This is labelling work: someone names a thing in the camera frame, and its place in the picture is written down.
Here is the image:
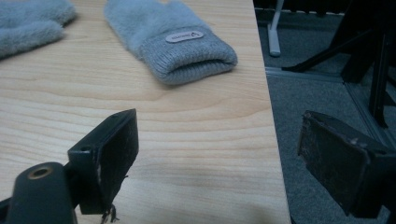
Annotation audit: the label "grey fuzzy glove with label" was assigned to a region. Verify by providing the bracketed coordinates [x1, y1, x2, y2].
[103, 0, 239, 86]

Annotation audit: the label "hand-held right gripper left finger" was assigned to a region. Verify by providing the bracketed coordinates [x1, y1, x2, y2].
[66, 108, 140, 217]

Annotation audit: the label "white metal stand leg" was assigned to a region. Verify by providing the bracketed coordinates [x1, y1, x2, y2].
[267, 0, 286, 58]

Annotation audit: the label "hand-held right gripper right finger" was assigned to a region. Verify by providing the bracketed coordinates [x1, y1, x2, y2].
[297, 110, 396, 219]

